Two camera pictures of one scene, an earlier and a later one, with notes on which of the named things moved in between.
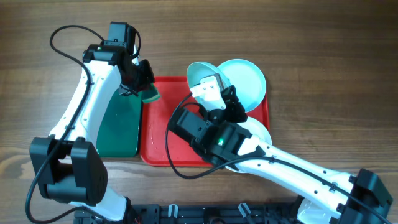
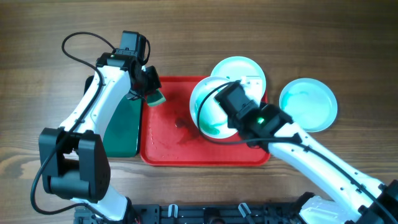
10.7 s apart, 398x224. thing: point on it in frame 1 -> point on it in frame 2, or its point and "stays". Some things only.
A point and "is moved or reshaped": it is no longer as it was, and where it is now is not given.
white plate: x=257 y=127 is moved or reshaped
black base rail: x=234 y=214 stays
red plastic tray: x=154 y=117 stays
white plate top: x=248 y=80 stays
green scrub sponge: x=151 y=94 is moved or reshaped
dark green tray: x=119 y=129 stays
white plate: x=198 y=70 -> x=310 y=103
